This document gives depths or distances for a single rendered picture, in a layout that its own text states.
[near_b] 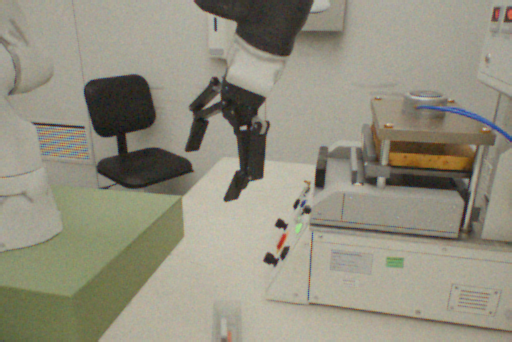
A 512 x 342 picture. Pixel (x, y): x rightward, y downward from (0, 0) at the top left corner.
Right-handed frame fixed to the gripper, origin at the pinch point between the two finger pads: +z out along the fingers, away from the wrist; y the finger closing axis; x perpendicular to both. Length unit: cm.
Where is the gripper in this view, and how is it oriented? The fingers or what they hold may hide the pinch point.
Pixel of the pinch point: (211, 169)
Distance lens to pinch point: 77.0
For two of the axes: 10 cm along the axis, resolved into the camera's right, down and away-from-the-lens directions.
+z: -3.4, 7.2, 6.0
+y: -5.7, -6.7, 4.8
